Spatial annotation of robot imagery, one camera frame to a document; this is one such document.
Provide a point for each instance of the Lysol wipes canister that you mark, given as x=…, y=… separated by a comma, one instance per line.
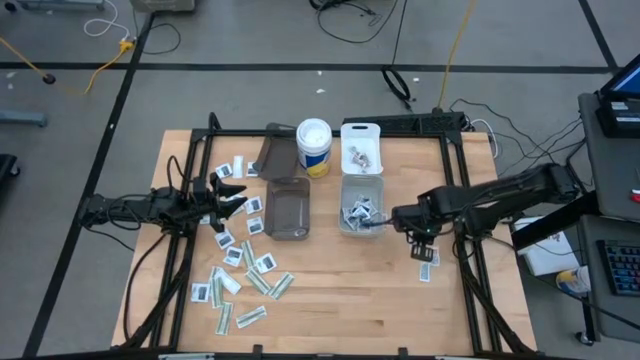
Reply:
x=314, y=137

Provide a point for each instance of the black desk beam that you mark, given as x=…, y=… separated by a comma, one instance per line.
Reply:
x=555, y=227

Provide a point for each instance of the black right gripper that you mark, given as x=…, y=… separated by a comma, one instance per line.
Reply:
x=425, y=215

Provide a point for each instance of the small red object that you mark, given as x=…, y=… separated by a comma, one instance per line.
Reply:
x=636, y=196

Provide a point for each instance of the grey metal rail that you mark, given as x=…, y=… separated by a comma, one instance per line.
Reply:
x=60, y=4

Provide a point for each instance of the grey metal bar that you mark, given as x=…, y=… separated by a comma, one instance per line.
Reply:
x=22, y=118

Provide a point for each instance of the black desktop device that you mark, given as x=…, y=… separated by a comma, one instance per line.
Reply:
x=620, y=117

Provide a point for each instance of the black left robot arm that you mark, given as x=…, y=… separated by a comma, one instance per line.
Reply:
x=125, y=207

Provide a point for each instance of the left pile of paper packets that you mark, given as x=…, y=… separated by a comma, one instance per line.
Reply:
x=255, y=225

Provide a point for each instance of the small plain white packet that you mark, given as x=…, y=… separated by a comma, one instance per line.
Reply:
x=238, y=166

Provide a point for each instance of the black round floor puck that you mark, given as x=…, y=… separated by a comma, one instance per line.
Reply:
x=49, y=78

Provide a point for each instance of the grey desk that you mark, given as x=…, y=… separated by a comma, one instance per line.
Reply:
x=605, y=310

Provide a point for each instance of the large plain white packet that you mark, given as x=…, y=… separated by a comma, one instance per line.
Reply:
x=230, y=283

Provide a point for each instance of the grey equipment box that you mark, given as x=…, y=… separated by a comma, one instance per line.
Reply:
x=162, y=5

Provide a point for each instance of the black laptop screen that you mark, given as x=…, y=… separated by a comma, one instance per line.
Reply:
x=627, y=82

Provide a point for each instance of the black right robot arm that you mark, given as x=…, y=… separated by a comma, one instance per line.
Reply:
x=525, y=187

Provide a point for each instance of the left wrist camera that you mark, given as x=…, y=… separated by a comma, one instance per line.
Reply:
x=200, y=187

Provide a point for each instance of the grey cart top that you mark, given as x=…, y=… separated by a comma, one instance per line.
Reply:
x=615, y=170

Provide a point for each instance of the yellow blue wipes canister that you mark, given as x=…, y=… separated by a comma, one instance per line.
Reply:
x=574, y=281

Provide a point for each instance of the black keyboard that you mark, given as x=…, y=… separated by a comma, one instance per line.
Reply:
x=622, y=267

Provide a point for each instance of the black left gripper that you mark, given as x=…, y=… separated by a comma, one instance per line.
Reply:
x=195, y=210

